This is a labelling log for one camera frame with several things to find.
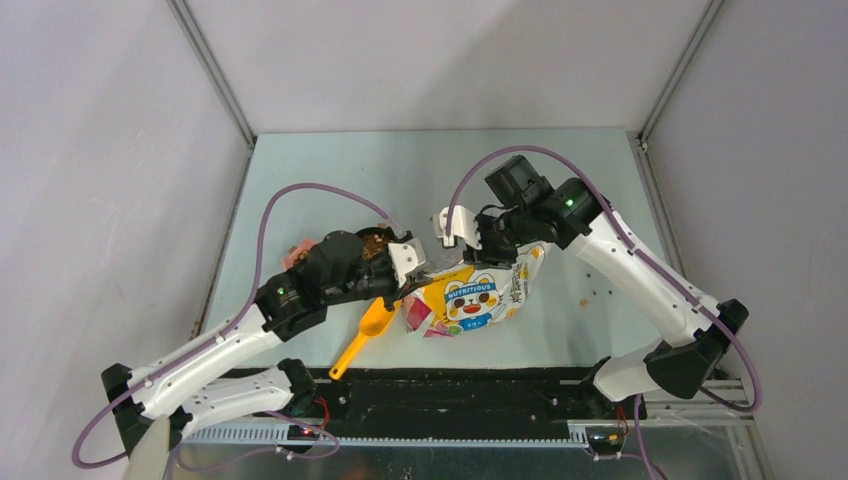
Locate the aluminium frame rail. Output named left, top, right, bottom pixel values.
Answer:
left=152, top=377, right=757, bottom=452

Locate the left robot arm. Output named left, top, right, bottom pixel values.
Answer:
left=101, top=227, right=426, bottom=452

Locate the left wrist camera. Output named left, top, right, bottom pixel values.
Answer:
left=388, top=237, right=428, bottom=270

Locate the pink cat bowl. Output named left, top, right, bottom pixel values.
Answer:
left=282, top=238, right=317, bottom=270

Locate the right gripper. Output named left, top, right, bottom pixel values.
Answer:
left=462, top=204, right=535, bottom=270

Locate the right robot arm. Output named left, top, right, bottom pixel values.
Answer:
left=466, top=155, right=749, bottom=418

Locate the yellow plastic scoop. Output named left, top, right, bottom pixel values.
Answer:
left=329, top=299, right=401, bottom=381

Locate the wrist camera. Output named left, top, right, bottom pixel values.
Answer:
left=388, top=237, right=428, bottom=270
left=431, top=205, right=482, bottom=250

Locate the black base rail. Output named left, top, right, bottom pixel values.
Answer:
left=281, top=367, right=647, bottom=442

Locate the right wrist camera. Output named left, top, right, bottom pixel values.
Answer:
left=431, top=205, right=482, bottom=250

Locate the black pet bowl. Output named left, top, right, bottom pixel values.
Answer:
left=355, top=223, right=412, bottom=262

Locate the kibble in black bowl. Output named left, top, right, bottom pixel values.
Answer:
left=362, top=234, right=389, bottom=261

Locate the cat food bag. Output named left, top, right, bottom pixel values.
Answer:
left=401, top=242, right=549, bottom=338

